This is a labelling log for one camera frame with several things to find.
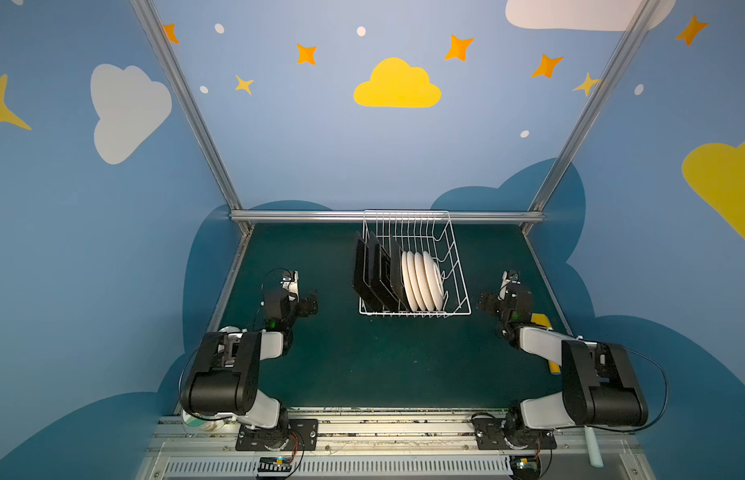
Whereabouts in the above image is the black square floral plate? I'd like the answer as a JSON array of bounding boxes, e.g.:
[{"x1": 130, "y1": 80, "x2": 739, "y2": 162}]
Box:
[
  {"x1": 352, "y1": 233, "x2": 381, "y2": 312},
  {"x1": 372, "y1": 243, "x2": 400, "y2": 312},
  {"x1": 366, "y1": 233, "x2": 391, "y2": 312}
]

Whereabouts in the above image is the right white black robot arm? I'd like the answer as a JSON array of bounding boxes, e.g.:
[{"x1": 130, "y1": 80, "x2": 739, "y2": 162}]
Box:
[{"x1": 478, "y1": 284, "x2": 650, "y2": 437}]

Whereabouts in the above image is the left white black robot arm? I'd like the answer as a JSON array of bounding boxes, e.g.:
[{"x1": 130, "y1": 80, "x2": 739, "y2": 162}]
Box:
[{"x1": 178, "y1": 288, "x2": 318, "y2": 431}]

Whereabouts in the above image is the yellow toy spatula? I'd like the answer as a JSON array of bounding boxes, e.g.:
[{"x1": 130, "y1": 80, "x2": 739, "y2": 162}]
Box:
[{"x1": 532, "y1": 313, "x2": 561, "y2": 376}]

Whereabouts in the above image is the white round plate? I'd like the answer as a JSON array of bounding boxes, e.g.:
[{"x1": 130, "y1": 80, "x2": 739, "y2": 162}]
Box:
[
  {"x1": 401, "y1": 251, "x2": 420, "y2": 312},
  {"x1": 415, "y1": 252, "x2": 436, "y2": 312},
  {"x1": 407, "y1": 252, "x2": 427, "y2": 311},
  {"x1": 423, "y1": 252, "x2": 445, "y2": 311}
]

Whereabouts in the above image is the left small circuit board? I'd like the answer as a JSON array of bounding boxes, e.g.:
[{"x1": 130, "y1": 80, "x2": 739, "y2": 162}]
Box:
[{"x1": 256, "y1": 457, "x2": 296, "y2": 478}]

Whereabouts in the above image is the small circuit board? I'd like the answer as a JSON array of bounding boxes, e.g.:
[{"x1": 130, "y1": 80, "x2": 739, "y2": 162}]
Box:
[
  {"x1": 256, "y1": 457, "x2": 296, "y2": 478},
  {"x1": 510, "y1": 456, "x2": 542, "y2": 480}
]

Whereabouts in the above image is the round clear lidded container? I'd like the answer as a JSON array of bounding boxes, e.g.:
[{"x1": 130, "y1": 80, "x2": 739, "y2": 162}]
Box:
[{"x1": 182, "y1": 411, "x2": 226, "y2": 433}]

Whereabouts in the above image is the right small circuit board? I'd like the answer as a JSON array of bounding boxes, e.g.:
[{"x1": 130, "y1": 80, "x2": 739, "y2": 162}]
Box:
[{"x1": 510, "y1": 456, "x2": 542, "y2": 480}]

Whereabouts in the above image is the light blue toy spatula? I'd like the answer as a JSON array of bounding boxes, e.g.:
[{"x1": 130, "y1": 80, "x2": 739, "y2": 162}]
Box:
[{"x1": 584, "y1": 426, "x2": 605, "y2": 469}]

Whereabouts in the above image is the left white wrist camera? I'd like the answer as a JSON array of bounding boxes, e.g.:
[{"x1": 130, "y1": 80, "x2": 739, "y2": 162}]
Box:
[{"x1": 280, "y1": 270, "x2": 300, "y2": 298}]

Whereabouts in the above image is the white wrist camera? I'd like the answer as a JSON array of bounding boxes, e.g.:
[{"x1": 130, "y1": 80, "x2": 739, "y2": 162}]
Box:
[
  {"x1": 498, "y1": 270, "x2": 519, "y2": 299},
  {"x1": 280, "y1": 270, "x2": 300, "y2": 298}
]

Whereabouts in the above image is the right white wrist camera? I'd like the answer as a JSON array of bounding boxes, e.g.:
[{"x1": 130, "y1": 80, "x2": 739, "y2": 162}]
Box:
[{"x1": 498, "y1": 270, "x2": 519, "y2": 299}]

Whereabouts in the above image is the white wire dish rack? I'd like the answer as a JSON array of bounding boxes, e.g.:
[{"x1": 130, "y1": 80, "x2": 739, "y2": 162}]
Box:
[{"x1": 355, "y1": 210, "x2": 472, "y2": 318}]

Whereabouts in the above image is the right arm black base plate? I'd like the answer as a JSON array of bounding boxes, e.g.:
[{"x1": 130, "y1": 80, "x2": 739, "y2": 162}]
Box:
[{"x1": 470, "y1": 416, "x2": 558, "y2": 450}]

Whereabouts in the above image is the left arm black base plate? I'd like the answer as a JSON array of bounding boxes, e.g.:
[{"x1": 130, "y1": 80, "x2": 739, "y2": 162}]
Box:
[{"x1": 234, "y1": 418, "x2": 318, "y2": 452}]

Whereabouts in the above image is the aluminium rail base frame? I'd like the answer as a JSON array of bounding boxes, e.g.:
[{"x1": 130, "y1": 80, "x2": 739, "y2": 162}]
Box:
[{"x1": 136, "y1": 407, "x2": 655, "y2": 479}]

